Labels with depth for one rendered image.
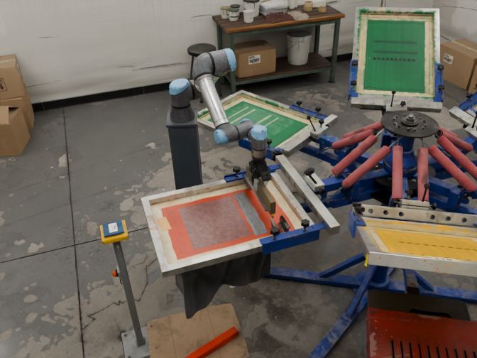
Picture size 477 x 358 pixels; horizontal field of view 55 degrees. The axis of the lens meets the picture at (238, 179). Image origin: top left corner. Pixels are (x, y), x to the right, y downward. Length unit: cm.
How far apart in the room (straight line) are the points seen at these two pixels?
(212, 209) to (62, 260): 167
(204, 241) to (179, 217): 23
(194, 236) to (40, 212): 228
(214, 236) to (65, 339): 139
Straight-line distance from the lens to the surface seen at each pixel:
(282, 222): 231
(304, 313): 323
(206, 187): 259
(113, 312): 336
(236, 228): 237
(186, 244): 230
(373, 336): 180
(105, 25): 581
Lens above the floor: 253
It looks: 36 degrees down
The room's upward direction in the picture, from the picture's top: 2 degrees counter-clockwise
